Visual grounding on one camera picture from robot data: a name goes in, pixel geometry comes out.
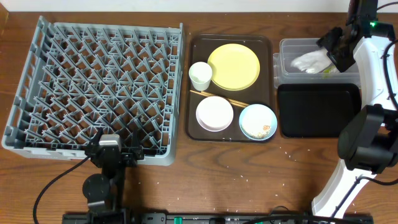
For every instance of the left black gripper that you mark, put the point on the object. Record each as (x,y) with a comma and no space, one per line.
(111,154)

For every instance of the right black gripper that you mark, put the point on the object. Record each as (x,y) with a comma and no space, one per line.
(326,42)

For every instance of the white paper napkin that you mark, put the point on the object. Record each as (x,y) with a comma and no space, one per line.
(312,62)

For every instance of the green snack wrapper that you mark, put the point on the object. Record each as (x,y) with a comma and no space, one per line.
(331,69)

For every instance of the pile of rice waste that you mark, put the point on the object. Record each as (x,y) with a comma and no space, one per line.
(257,130)

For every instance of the light blue bowl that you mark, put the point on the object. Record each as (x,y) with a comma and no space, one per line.
(258,113)

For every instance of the white round bowl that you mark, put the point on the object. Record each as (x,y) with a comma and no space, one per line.
(214,113)

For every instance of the white plastic cup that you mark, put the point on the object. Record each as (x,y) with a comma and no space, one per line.
(200,74)

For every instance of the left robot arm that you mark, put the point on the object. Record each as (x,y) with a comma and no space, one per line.
(104,191)

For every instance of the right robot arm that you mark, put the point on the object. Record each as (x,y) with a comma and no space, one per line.
(368,144)

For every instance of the clear plastic bin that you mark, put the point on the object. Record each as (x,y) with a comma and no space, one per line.
(293,48)

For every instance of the black rectangular tray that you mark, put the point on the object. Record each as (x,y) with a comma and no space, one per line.
(319,110)

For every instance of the grey plastic dish rack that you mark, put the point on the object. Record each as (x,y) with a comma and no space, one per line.
(81,78)

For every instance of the yellow round plate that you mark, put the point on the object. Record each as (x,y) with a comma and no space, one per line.
(235,67)

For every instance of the dark brown serving tray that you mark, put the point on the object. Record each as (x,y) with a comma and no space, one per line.
(261,92)

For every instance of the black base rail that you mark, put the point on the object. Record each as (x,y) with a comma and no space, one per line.
(161,218)

